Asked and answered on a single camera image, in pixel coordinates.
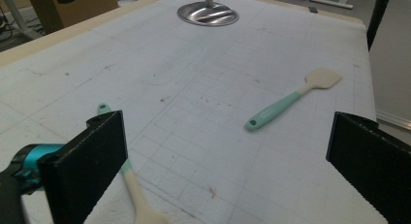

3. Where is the steel utensil rack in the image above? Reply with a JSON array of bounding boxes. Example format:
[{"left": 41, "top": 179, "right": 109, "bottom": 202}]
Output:
[{"left": 176, "top": 0, "right": 240, "bottom": 27}]

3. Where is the white metal stand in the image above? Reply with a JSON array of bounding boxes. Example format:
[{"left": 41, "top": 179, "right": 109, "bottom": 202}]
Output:
[{"left": 0, "top": 0, "right": 35, "bottom": 41}]

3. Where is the large brown cardboard box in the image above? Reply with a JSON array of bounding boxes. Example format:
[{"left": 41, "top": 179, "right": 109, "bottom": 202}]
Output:
[{"left": 24, "top": 0, "right": 120, "bottom": 35}]

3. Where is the mint handled cream spatula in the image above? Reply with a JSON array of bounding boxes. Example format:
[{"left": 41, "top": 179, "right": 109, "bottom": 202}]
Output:
[{"left": 243, "top": 67, "right": 343, "bottom": 132}]

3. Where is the aluminium rail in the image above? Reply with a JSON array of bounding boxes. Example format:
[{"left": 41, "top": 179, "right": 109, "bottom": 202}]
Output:
[{"left": 374, "top": 109, "right": 411, "bottom": 132}]

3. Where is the white metal stand foot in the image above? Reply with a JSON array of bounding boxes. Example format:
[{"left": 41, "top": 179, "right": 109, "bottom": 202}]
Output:
[{"left": 309, "top": 0, "right": 355, "bottom": 10}]

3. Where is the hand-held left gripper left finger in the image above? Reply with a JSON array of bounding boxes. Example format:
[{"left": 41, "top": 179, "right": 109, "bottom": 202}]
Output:
[{"left": 38, "top": 110, "right": 129, "bottom": 224}]

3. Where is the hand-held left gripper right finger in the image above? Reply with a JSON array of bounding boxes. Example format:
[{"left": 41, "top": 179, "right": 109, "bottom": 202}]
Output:
[{"left": 325, "top": 111, "right": 411, "bottom": 224}]

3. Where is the black metal frame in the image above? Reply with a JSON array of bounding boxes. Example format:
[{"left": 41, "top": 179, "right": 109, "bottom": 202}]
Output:
[{"left": 366, "top": 0, "right": 394, "bottom": 52}]

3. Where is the white grid mat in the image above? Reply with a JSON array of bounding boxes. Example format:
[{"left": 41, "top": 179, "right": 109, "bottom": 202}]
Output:
[{"left": 0, "top": 0, "right": 389, "bottom": 224}]

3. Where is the mint handled basting brush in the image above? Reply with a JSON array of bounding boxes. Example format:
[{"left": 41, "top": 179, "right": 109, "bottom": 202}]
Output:
[{"left": 96, "top": 102, "right": 171, "bottom": 224}]

